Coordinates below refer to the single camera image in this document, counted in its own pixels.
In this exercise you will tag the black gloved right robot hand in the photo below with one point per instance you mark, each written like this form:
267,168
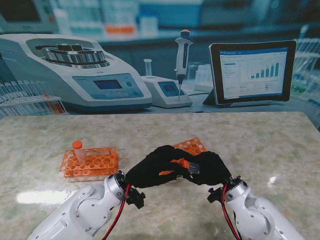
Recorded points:
215,170

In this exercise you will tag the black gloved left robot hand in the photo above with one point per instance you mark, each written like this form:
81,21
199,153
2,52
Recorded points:
147,172

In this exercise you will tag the clear plastic test tube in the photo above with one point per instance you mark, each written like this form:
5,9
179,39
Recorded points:
80,155
194,168

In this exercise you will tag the orange screw cap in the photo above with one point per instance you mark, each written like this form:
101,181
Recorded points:
183,163
77,144

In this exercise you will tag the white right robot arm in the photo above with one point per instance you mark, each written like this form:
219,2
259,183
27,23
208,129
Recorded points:
257,217

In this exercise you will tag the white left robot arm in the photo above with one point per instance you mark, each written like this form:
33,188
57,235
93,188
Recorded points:
80,215

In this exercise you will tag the orange test tube rack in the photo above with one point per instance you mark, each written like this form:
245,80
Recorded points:
100,160
192,146

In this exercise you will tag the printed laboratory backdrop poster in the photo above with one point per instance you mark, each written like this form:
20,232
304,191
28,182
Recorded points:
160,50

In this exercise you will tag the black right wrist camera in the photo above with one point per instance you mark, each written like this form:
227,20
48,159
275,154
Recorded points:
215,195

